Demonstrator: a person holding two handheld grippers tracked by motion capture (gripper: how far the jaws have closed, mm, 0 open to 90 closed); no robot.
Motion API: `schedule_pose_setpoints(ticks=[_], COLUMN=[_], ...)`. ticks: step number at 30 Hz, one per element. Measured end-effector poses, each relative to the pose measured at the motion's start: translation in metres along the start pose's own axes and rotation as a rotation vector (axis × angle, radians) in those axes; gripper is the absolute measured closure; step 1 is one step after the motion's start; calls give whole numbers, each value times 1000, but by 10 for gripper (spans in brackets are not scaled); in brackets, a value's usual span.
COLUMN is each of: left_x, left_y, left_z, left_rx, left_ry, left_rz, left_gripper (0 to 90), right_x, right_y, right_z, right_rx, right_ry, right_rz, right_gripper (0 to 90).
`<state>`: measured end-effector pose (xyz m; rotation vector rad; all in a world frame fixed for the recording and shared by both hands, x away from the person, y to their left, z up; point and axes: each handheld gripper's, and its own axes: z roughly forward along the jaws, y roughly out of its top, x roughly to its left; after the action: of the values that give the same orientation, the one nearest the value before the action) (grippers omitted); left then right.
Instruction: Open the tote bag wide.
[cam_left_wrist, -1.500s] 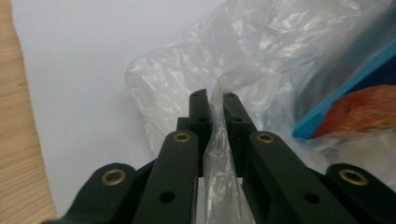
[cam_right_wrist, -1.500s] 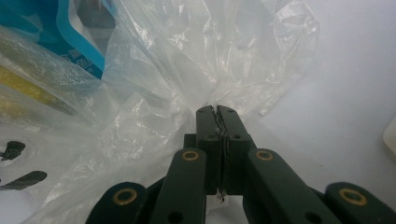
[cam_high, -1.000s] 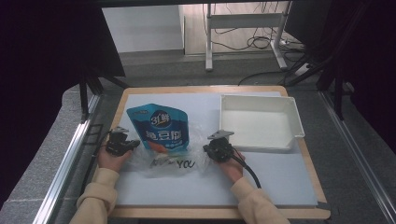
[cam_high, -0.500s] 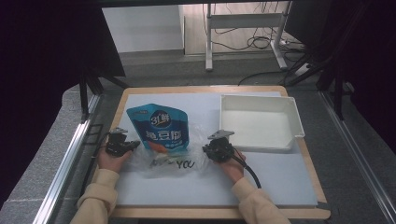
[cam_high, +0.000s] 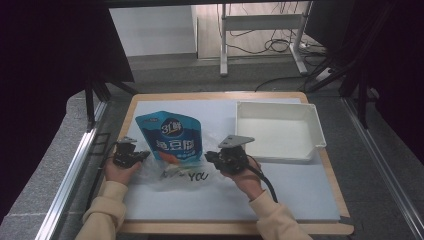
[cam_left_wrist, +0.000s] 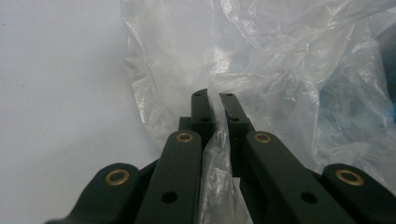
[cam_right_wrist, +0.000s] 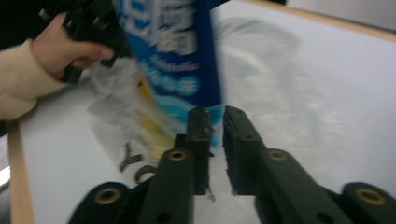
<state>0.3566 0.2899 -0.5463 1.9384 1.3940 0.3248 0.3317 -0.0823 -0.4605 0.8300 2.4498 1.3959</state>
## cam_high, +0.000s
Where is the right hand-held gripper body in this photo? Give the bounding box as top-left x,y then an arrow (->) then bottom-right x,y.
213,134 -> 256,175

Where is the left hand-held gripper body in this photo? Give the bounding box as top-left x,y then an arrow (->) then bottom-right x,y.
112,136 -> 142,169

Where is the blue snack pouch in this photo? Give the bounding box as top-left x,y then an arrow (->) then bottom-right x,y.
134,110 -> 204,165

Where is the clear printed plastic bag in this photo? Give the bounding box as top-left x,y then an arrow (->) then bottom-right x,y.
138,133 -> 228,193

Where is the person's left hand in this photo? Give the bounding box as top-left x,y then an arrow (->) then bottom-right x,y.
103,159 -> 143,186

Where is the person's right hand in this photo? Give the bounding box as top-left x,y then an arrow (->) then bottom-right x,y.
220,155 -> 265,202

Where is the white plastic bin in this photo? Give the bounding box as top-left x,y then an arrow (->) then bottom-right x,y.
234,100 -> 327,165

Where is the black tripod stand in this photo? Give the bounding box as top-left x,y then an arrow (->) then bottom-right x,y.
299,56 -> 372,130
83,77 -> 140,132

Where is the pale blue table mat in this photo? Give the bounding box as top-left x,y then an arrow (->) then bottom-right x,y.
123,98 -> 341,223

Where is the black curtain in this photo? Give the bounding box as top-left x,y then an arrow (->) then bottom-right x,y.
304,0 -> 424,166
0,0 -> 135,223

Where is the white power strip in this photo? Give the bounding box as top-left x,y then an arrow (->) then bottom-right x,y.
313,67 -> 335,83

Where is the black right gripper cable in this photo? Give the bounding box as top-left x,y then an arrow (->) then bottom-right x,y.
247,163 -> 279,204

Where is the aluminium rail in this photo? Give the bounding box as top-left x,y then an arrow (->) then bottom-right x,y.
34,99 -> 110,240
341,96 -> 424,240

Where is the tangle of floor cables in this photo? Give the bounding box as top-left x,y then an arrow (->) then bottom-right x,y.
226,1 -> 329,58

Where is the white desk frame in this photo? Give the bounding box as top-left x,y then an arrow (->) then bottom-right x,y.
218,0 -> 315,78

